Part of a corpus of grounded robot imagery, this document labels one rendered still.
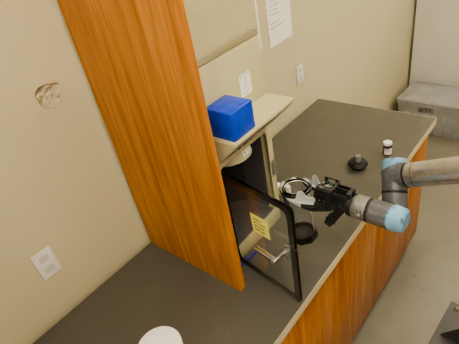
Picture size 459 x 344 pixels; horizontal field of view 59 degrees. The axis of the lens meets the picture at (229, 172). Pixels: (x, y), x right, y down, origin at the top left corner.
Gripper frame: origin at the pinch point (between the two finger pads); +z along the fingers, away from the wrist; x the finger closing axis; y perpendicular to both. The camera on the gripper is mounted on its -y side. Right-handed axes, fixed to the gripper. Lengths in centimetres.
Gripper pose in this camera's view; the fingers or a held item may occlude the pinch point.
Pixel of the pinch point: (297, 192)
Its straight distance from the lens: 136.9
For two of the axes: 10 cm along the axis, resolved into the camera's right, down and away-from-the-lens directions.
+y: -1.7, -8.1, -5.6
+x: -6.2, 5.3, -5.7
